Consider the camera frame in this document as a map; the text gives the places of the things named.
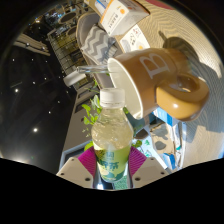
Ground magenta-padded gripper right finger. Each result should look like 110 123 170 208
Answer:
127 146 169 189

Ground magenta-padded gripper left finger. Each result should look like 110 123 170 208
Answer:
55 146 98 189

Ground clear bottle with green label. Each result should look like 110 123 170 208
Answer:
90 87 134 184

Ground blue and white card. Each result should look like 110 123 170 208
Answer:
166 151 178 171

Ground white pen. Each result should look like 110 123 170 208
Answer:
173 123 184 168

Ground wooden stand with leaf cutout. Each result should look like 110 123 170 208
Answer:
151 123 174 151

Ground small light blue box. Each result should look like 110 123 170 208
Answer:
153 108 174 126

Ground green potted plant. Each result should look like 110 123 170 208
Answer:
80 78 151 158

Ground group of ceiling lights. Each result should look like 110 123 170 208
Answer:
6 56 68 134

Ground white round pillar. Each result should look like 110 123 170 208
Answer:
63 71 88 88

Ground brown ceramic mug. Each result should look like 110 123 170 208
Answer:
107 47 210 122

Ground grey zigzag cushion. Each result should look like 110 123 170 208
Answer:
80 25 118 65

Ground printed menu leaflet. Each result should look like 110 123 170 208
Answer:
119 23 151 54

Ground grey upholstered sofa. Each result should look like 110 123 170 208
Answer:
75 12 116 88

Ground group of dining chairs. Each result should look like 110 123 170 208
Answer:
33 0 88 44

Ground white and orange box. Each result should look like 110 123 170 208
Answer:
99 0 150 37

